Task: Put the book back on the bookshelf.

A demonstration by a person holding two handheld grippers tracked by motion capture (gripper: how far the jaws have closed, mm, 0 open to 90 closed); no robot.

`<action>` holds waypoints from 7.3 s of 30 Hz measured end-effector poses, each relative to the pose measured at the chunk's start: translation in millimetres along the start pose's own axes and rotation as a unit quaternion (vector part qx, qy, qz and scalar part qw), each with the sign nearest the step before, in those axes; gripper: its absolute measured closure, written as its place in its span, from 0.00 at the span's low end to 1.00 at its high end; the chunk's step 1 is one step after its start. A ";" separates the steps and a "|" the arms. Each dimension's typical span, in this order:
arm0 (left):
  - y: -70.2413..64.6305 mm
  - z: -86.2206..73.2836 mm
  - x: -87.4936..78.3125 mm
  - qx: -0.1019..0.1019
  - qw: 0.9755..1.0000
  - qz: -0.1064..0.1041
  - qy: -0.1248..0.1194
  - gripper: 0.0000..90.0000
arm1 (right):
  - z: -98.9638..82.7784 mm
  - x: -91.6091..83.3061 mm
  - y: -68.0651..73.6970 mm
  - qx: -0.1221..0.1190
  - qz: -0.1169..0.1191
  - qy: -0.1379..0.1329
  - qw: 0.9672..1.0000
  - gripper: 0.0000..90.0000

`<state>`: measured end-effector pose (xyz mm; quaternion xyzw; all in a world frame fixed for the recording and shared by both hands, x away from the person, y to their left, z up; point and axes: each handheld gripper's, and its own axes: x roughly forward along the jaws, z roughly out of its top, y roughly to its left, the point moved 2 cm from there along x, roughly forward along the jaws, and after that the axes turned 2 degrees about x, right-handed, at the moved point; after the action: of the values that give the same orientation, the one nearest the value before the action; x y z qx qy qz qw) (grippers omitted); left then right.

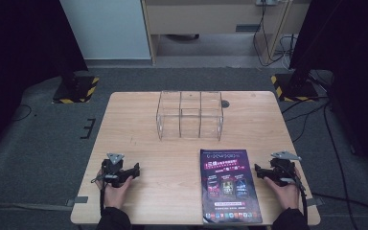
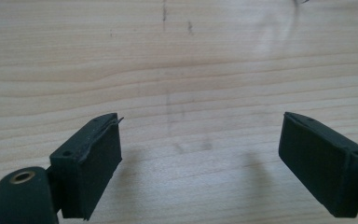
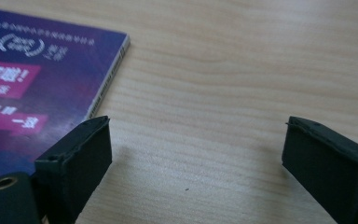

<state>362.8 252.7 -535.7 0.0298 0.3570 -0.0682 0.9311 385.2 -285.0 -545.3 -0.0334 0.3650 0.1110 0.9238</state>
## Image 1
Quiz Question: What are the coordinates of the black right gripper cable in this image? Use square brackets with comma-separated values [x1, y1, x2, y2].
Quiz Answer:
[287, 166, 309, 223]

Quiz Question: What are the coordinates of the white panel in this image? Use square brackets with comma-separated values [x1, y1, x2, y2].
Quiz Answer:
[58, 0, 151, 60]

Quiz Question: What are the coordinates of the thin black floor cable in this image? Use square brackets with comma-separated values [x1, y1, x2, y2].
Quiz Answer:
[11, 103, 34, 123]

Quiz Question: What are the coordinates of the thick black floor cable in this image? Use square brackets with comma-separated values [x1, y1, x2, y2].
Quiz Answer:
[310, 192, 368, 217]

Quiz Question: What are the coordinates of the beige wooden cabinet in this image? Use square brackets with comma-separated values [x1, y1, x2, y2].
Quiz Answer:
[141, 0, 311, 66]

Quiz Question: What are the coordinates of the black hanging cable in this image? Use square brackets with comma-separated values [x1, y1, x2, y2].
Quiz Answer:
[252, 3, 299, 69]

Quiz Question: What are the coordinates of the grey tape piece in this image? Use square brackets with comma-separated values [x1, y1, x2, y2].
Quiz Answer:
[306, 196, 325, 208]
[65, 195, 89, 207]

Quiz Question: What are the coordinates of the person's left hand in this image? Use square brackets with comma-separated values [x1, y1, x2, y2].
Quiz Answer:
[95, 168, 134, 211]

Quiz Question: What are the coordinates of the long black floor cable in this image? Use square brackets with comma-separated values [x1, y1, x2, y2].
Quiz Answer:
[323, 101, 362, 230]

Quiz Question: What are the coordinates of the clear acrylic organizer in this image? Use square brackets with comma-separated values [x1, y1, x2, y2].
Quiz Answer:
[155, 90, 225, 142]

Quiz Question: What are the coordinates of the purple magazine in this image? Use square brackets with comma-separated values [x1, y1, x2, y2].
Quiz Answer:
[199, 148, 264, 225]

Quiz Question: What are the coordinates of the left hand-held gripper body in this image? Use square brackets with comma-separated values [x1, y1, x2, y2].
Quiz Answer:
[90, 152, 132, 189]

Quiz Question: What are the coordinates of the black yellow striped stand base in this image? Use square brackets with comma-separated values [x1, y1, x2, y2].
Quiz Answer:
[270, 73, 320, 103]
[52, 75, 101, 104]

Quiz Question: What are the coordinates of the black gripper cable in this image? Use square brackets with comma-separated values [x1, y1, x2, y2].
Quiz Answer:
[287, 166, 309, 223]
[99, 186, 106, 219]

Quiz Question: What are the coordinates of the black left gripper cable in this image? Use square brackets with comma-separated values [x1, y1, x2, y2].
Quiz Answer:
[99, 186, 106, 219]

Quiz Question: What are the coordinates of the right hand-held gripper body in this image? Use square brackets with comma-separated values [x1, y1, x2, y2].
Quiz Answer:
[267, 150, 303, 187]

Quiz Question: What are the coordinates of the person's right hand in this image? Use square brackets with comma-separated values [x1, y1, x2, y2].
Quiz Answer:
[263, 167, 302, 212]

